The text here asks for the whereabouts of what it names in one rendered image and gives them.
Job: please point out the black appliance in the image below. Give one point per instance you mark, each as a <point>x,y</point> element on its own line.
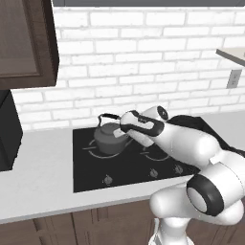
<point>8,134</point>

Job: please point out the dark hob knob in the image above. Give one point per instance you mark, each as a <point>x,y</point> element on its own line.
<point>107,180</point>
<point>154,173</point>
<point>178,169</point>

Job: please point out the pale wall shelf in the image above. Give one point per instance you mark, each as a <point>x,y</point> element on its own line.
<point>234,55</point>

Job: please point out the dark wood base cupboard door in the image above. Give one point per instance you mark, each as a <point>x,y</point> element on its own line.
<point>121,223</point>
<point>55,229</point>
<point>16,234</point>
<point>223,236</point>

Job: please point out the dark grey range hood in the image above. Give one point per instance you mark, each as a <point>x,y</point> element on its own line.
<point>143,3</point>

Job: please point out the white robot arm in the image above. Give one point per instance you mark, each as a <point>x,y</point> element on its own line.
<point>191,143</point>

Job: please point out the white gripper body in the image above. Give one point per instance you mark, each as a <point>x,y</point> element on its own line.
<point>120,132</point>

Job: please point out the black glass hob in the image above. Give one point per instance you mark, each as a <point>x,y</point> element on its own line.
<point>92,169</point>

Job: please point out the grey wall socket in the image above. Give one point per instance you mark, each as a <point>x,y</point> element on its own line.
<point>233,79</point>

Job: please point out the dark wood wall cupboard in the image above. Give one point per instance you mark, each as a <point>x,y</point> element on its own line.
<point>53,48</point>

